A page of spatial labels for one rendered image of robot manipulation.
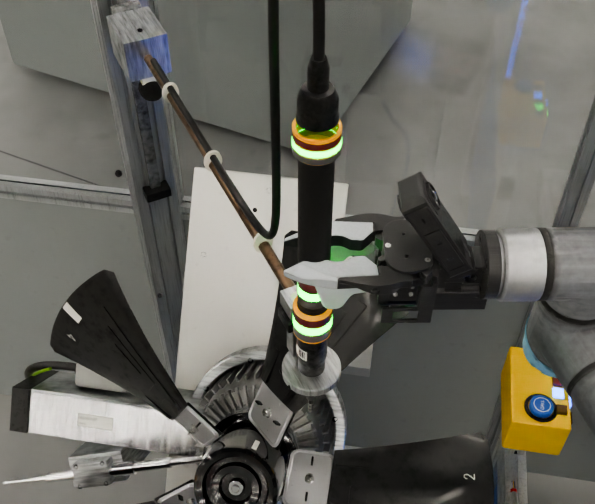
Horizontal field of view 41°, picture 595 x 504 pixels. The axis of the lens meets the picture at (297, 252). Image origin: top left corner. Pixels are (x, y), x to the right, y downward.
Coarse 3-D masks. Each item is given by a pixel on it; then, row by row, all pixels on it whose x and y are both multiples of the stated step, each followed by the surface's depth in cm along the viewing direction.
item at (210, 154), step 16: (272, 0) 67; (320, 0) 59; (272, 16) 69; (320, 16) 60; (272, 32) 70; (320, 32) 61; (272, 48) 71; (320, 48) 62; (272, 64) 72; (272, 80) 74; (176, 96) 114; (272, 96) 75; (272, 112) 76; (192, 128) 109; (272, 128) 78; (208, 144) 107; (272, 144) 79; (208, 160) 106; (272, 160) 81; (224, 176) 102; (272, 176) 83; (272, 192) 84; (272, 208) 86; (256, 224) 95; (272, 224) 88; (256, 240) 95; (272, 240) 96
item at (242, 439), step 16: (240, 416) 119; (224, 432) 120; (240, 432) 114; (256, 432) 115; (288, 432) 119; (208, 448) 120; (224, 448) 109; (240, 448) 108; (272, 448) 113; (288, 448) 119; (208, 464) 109; (224, 464) 110; (240, 464) 109; (256, 464) 108; (272, 464) 109; (288, 464) 119; (208, 480) 110; (224, 480) 110; (240, 480) 110; (256, 480) 109; (272, 480) 108; (208, 496) 110; (224, 496) 110; (240, 496) 110; (256, 496) 109; (272, 496) 108
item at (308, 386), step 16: (288, 288) 91; (288, 304) 89; (288, 320) 90; (288, 336) 93; (288, 352) 95; (288, 368) 94; (336, 368) 94; (288, 384) 93; (304, 384) 92; (320, 384) 92; (336, 384) 93
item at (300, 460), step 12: (300, 456) 117; (324, 456) 117; (288, 468) 116; (300, 468) 116; (312, 468) 116; (324, 468) 116; (288, 480) 114; (300, 480) 114; (324, 480) 114; (288, 492) 113; (300, 492) 113; (312, 492) 113; (324, 492) 113
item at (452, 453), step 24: (336, 456) 116; (360, 456) 116; (384, 456) 116; (408, 456) 115; (432, 456) 115; (456, 456) 114; (480, 456) 114; (336, 480) 114; (360, 480) 113; (384, 480) 113; (408, 480) 113; (432, 480) 113; (456, 480) 113; (480, 480) 112
